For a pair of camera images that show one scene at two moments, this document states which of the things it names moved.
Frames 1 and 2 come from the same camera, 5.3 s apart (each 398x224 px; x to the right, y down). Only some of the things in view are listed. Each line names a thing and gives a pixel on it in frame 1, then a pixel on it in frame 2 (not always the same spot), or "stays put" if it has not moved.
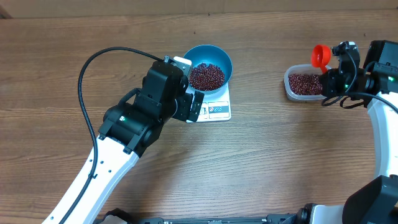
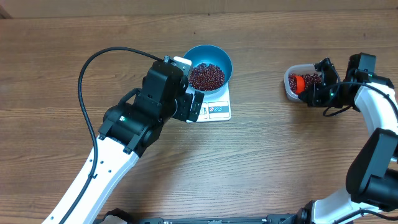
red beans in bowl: (206, 76) stays put
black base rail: (119, 216) stays put
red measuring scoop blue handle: (320, 55) to (300, 84)
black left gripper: (183, 113) stays put
